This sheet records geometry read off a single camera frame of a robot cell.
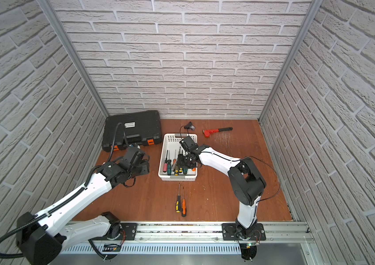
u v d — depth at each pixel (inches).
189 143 28.5
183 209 31.0
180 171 34.9
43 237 14.6
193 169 36.2
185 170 35.9
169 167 36.2
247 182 18.9
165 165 36.3
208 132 43.3
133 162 23.6
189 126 45.4
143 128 42.2
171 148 40.8
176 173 35.1
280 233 29.9
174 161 37.5
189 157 26.2
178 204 31.8
